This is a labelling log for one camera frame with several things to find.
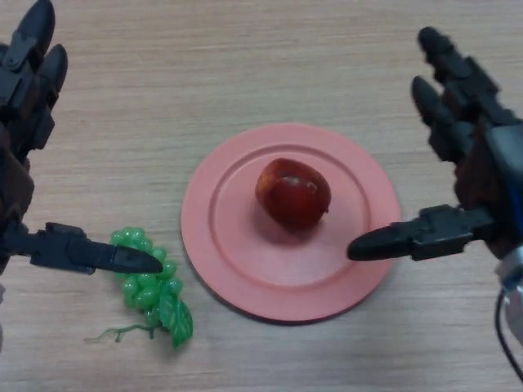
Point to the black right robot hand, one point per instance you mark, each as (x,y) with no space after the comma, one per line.
(490,163)

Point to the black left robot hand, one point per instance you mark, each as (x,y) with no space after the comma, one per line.
(20,102)

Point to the red apple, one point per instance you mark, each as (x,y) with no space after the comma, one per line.
(294,196)

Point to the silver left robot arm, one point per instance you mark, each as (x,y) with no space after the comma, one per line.
(1,294)

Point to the pink round plate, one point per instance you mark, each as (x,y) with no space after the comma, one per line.
(253,269)

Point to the green plastic grape bunch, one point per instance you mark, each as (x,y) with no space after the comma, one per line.
(175,318)

